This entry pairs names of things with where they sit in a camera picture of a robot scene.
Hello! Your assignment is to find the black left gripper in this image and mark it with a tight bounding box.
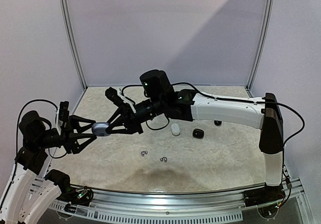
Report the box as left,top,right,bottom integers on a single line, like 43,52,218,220
36,114,96,153

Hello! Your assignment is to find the silver blue charging case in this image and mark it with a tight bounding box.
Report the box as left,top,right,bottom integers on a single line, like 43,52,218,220
91,122,110,137

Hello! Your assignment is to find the silver earbud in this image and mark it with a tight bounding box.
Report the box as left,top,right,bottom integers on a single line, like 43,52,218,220
160,157,168,163
140,151,148,157

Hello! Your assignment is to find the white oval charging case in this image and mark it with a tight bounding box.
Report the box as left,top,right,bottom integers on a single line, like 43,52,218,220
171,123,181,136

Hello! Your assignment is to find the glossy black earbud charging case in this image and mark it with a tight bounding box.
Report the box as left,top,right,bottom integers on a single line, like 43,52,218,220
192,129,204,139

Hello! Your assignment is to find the small black case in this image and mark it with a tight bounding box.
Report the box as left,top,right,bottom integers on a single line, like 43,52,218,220
214,121,222,127

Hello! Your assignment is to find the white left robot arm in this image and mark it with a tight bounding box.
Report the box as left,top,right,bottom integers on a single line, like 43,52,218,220
1,110,97,223

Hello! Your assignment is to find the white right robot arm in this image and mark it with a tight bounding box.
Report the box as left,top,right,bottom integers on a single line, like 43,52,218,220
105,69,283,202

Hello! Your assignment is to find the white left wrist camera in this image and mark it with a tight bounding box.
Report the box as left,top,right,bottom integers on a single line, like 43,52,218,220
55,101,69,132

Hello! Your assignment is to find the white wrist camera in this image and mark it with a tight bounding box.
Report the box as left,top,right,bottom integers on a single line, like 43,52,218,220
55,101,69,132
105,87,136,113

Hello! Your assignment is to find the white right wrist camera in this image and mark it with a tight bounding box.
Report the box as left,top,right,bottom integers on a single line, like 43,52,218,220
105,87,136,113

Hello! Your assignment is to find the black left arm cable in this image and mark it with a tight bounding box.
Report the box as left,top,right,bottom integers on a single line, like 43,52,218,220
15,98,68,159

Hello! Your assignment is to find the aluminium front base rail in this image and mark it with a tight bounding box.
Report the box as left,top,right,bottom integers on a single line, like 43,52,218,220
38,178,314,223

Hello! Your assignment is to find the white perforated cable tray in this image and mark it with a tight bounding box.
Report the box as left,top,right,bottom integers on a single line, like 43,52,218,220
47,200,244,223

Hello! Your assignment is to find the aluminium left corner post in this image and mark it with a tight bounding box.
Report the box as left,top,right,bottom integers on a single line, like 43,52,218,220
60,0,88,91

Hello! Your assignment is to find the aluminium corner post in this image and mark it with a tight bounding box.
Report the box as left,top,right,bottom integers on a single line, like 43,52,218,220
60,0,88,91
245,0,273,95

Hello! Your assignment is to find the aluminium right corner post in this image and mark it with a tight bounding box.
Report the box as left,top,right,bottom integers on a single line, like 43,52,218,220
245,0,273,95

